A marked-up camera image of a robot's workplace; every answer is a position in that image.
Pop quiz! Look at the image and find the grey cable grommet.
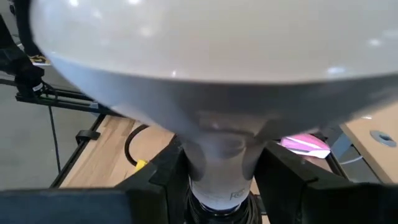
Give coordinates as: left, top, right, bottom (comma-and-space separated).
369, 129, 398, 148

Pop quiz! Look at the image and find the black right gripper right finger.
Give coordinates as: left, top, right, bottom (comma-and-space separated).
254, 141, 398, 224

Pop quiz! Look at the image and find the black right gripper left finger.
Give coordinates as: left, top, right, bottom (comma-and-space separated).
0, 136, 190, 224

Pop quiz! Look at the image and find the black table frame rail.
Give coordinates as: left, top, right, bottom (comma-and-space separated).
15, 83, 123, 189

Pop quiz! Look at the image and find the thick black cable yellow plug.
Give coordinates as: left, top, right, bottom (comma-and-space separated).
124, 123, 150, 172

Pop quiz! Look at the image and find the pink and white stapler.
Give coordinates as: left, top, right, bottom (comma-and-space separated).
279, 133, 331, 159

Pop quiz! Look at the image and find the white floodlight bulb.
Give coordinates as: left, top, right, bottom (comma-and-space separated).
29, 0, 398, 213

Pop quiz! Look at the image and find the adjacent wooden table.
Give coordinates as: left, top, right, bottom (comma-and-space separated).
340, 102, 398, 185

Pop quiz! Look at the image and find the thin black cable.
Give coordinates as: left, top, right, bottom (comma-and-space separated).
48, 105, 62, 174

